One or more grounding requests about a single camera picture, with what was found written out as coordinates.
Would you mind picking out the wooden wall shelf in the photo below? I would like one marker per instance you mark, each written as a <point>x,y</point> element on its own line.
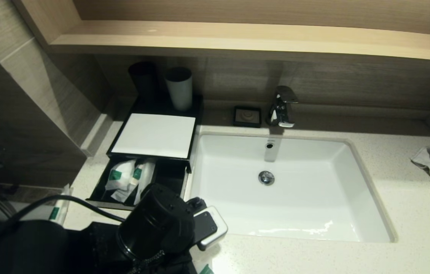
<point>238,38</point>

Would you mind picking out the flat silver sachet green label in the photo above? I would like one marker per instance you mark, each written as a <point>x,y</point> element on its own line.
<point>123,195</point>

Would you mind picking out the black glossy box drawer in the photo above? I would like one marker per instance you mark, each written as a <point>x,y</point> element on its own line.
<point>171,177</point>

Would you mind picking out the light grey plastic cup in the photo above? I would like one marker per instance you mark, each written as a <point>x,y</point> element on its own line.
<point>180,93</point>

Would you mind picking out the chrome sink faucet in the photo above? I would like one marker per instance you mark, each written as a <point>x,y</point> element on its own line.
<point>282,108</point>

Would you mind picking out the long slim toothbrush packet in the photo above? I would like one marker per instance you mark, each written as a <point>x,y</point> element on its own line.
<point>62,198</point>

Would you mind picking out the black amenity drawer box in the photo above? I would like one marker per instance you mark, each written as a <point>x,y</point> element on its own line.
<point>150,107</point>

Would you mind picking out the black plastic cup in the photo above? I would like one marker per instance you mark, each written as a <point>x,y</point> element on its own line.
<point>144,83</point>

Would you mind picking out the small square green-label packet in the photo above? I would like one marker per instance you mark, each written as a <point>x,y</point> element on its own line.
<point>118,173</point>

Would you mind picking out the white ceramic sink basin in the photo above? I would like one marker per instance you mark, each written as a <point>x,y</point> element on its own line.
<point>295,213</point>

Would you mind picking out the small packet green corner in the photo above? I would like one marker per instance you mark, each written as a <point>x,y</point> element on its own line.
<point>206,269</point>

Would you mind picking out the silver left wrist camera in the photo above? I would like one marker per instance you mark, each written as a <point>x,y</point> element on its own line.
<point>211,228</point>

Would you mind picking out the black square soap dish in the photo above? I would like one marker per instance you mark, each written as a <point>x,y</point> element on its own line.
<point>247,116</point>

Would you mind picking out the chrome sink drain stopper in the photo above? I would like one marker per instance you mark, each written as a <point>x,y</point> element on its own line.
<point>266,177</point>

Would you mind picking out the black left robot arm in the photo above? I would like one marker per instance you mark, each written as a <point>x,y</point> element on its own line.
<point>47,247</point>

